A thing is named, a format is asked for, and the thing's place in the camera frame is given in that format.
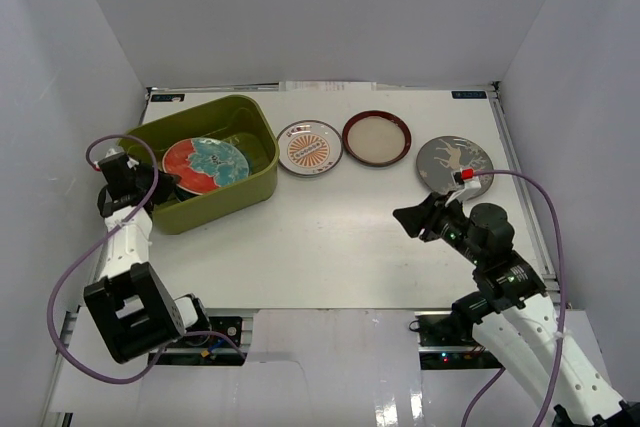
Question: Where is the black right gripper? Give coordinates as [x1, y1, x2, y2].
[392, 191, 484, 266]

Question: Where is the white orange sunburst plate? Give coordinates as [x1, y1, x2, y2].
[277, 120, 344, 177]

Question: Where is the dark red cream plate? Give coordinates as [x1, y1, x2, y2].
[342, 110, 412, 168]

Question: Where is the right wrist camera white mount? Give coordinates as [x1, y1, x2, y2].
[445, 169, 482, 206]

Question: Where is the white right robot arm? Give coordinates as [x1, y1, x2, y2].
[393, 194, 639, 426]

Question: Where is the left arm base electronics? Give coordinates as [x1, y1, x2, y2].
[158, 315, 253, 367]

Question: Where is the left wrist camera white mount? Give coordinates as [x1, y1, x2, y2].
[94, 147, 139, 171]

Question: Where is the teal scalloped plate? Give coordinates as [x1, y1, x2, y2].
[236, 143, 270, 175]

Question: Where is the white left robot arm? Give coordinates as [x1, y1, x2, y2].
[83, 152, 212, 364]

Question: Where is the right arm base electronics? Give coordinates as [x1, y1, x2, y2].
[408, 310, 501, 371]

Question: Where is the grey deer plate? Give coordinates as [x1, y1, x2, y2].
[416, 136, 494, 194]

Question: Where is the white plate red green rim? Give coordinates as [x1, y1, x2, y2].
[173, 186, 196, 202]

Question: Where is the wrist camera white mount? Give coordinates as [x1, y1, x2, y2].
[445, 169, 482, 206]
[94, 147, 139, 171]

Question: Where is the red teal crane plate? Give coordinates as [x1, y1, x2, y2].
[161, 137, 250, 196]

